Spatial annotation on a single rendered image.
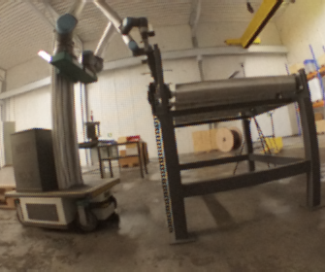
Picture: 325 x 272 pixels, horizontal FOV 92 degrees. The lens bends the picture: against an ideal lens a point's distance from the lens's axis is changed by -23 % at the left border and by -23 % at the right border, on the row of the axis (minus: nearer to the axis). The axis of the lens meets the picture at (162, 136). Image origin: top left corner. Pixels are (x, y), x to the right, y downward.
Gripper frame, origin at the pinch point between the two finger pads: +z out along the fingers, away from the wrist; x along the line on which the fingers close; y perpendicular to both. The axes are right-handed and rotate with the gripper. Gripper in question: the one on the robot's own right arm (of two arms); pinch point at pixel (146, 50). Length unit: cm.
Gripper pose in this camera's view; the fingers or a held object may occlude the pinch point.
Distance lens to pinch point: 175.9
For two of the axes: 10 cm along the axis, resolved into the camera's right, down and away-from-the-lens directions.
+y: -9.9, 1.4, 0.4
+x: -0.5, -0.5, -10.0
